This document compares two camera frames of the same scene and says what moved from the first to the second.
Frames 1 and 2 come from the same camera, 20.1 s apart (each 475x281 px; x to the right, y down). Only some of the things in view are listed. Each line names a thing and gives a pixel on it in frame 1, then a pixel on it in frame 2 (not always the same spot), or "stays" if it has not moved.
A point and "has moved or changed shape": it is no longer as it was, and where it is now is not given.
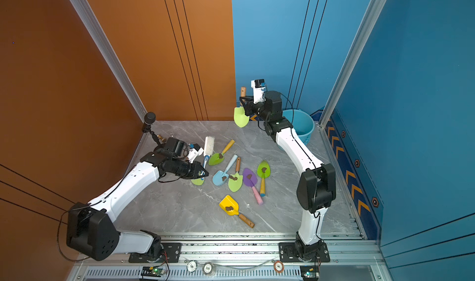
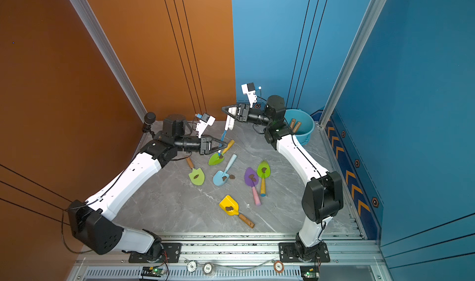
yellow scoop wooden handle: (231, 207) stays
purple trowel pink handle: (250, 179) stays
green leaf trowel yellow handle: (263, 170) stays
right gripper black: (250, 108) → (245, 109)
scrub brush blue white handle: (208, 151) has moved or changed shape
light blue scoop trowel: (219, 178) stays
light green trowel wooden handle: (240, 116) has moved or changed shape
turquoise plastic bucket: (302, 122) stays
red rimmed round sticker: (279, 267) stays
